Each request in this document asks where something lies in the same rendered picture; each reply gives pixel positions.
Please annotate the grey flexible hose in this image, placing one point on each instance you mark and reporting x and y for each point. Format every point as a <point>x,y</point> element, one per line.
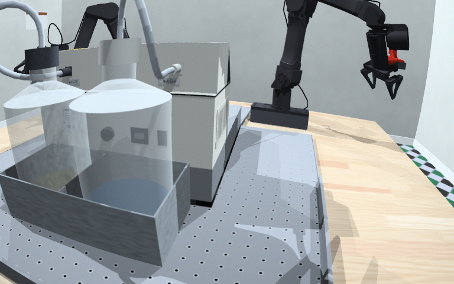
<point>148,34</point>

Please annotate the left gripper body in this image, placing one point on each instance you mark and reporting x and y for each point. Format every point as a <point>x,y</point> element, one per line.
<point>383,65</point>

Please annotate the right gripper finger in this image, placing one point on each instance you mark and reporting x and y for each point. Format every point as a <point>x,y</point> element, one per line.
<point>20,65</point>

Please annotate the white flexible hose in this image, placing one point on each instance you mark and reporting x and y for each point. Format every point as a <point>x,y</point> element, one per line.
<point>41,37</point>

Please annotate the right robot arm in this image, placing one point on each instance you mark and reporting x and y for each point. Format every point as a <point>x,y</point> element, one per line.
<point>107,12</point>

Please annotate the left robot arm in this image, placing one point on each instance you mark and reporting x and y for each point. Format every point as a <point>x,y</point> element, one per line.
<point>288,73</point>

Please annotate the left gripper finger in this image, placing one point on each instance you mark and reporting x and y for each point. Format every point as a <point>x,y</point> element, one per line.
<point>365,73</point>
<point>390,87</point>

